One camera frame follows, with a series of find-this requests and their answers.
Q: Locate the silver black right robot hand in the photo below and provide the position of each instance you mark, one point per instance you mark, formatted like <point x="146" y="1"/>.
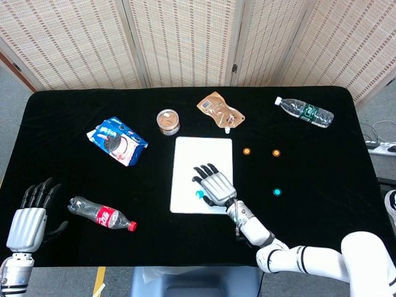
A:
<point x="218" y="188"/>

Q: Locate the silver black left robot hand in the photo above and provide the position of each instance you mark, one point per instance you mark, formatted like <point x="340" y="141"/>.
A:
<point x="26" y="229"/>

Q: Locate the cyan disc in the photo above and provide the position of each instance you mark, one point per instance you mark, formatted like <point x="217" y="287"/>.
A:
<point x="277" y="191"/>
<point x="199" y="194"/>

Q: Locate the orange disc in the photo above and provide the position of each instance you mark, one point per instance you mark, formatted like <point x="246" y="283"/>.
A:
<point x="276" y="153"/>
<point x="246" y="151"/>

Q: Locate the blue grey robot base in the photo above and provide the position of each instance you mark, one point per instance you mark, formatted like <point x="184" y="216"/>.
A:
<point x="198" y="281"/>

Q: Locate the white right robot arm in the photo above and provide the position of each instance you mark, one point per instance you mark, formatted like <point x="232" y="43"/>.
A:
<point x="256" y="230"/>

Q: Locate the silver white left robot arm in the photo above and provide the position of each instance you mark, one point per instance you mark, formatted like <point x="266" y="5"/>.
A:
<point x="15" y="272"/>

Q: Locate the white rectangular board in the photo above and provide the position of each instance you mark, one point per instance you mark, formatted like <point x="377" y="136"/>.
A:
<point x="201" y="154"/>

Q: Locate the red label cola bottle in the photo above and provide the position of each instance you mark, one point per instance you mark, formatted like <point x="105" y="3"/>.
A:
<point x="102" y="215"/>

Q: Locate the brown spout pouch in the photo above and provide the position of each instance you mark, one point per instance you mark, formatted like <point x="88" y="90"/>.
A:
<point x="219" y="111"/>

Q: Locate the clear plastic snack jar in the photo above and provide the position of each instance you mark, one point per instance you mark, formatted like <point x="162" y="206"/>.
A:
<point x="168" y="122"/>

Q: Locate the blue Oreo cookie box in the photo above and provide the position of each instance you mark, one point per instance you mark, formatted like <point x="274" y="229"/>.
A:
<point x="117" y="142"/>

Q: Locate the black velvet tablecloth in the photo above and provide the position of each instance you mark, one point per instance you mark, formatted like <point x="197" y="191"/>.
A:
<point x="62" y="123"/>

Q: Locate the green label water bottle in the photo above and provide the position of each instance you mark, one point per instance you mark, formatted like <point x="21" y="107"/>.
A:
<point x="306" y="112"/>

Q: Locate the dark metal screen hinge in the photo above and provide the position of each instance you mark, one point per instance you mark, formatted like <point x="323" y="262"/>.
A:
<point x="234" y="68"/>
<point x="16" y="67"/>

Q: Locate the woven bamboo screen panel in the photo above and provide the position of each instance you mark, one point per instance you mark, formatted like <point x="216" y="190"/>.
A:
<point x="71" y="40"/>
<point x="349" y="40"/>
<point x="185" y="40"/>
<point x="266" y="40"/>

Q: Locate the white power strip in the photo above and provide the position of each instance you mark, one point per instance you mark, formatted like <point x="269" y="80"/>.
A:
<point x="382" y="150"/>

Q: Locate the white black sneaker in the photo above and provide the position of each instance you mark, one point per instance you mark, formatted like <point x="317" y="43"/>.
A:
<point x="391" y="207"/>

